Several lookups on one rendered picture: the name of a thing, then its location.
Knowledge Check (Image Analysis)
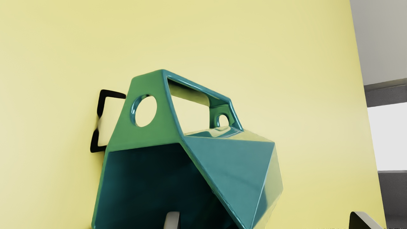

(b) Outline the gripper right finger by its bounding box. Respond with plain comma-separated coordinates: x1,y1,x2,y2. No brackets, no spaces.
349,211,384,229

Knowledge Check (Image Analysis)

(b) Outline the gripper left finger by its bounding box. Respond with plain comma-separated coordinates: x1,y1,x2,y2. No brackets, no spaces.
164,211,181,229

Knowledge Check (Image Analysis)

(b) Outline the teal faceted mug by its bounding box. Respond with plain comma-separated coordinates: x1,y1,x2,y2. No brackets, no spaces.
92,69,284,229

